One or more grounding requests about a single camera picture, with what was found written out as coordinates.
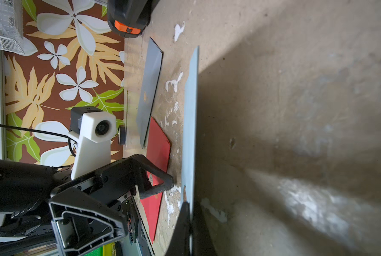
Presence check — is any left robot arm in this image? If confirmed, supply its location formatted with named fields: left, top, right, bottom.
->
left=0, top=155, right=173, bottom=256

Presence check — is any white wire basket left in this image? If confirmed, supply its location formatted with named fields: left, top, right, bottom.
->
left=0, top=0, right=24, bottom=55

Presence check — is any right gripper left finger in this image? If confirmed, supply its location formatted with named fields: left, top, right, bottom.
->
left=165, top=202, right=191, bottom=256

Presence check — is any black tool case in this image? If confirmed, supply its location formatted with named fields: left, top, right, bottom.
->
left=107, top=0, right=159, bottom=38

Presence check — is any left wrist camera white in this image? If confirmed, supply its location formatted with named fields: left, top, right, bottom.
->
left=68, top=106, right=116, bottom=180

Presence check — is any red envelope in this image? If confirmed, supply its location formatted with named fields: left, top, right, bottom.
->
left=139, top=117, right=172, bottom=244

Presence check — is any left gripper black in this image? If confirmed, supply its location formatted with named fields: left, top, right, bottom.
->
left=49, top=154, right=174, bottom=256

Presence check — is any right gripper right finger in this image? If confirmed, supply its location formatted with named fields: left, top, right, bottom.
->
left=191, top=208, right=217, bottom=256

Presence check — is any grey envelope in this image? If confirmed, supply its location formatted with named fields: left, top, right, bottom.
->
left=136, top=38, right=163, bottom=148

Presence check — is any light blue envelope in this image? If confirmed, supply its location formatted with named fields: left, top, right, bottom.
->
left=182, top=47, right=200, bottom=215

